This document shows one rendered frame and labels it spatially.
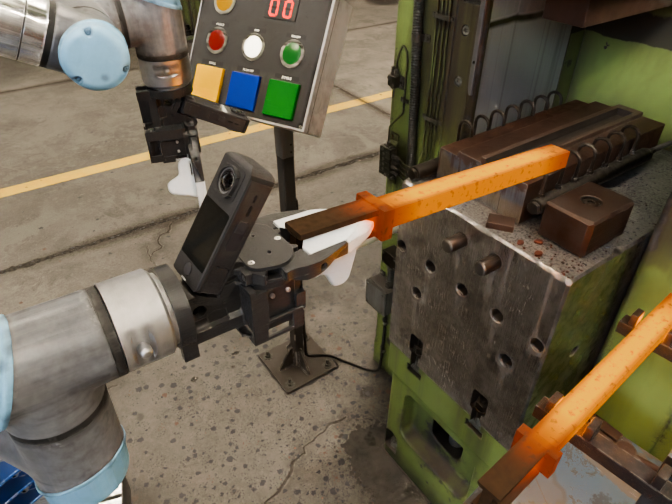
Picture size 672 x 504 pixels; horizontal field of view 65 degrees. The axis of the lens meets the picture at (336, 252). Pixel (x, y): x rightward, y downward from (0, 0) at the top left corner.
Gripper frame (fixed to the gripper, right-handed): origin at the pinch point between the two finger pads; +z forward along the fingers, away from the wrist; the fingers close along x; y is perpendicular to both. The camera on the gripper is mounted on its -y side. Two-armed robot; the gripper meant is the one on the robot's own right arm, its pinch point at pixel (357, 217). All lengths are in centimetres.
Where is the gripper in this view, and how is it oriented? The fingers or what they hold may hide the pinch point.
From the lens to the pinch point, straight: 52.1
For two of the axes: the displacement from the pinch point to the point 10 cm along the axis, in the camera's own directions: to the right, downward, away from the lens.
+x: 5.8, 4.8, -6.6
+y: -0.1, 8.2, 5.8
